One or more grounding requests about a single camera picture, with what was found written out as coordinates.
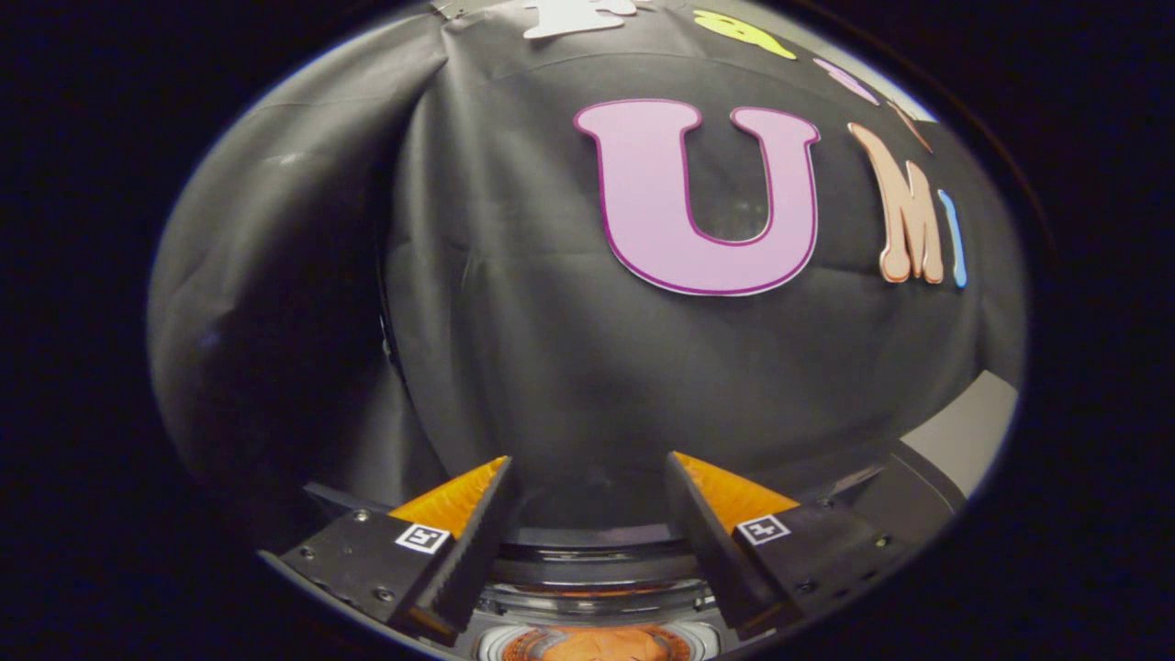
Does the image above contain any black backdrop cloth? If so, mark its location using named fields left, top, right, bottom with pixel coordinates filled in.
left=147, top=0, right=1027, bottom=552

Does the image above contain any yellow-orange shirt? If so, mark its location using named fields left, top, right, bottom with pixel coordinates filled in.
left=503, top=624, right=694, bottom=661

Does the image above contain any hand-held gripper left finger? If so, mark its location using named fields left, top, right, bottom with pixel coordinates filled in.
left=260, top=455, right=517, bottom=645

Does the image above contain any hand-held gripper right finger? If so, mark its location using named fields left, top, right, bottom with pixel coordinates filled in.
left=662, top=451, right=910, bottom=641

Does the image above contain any grey cabinet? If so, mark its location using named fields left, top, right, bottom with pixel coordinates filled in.
left=900, top=370, right=1022, bottom=501

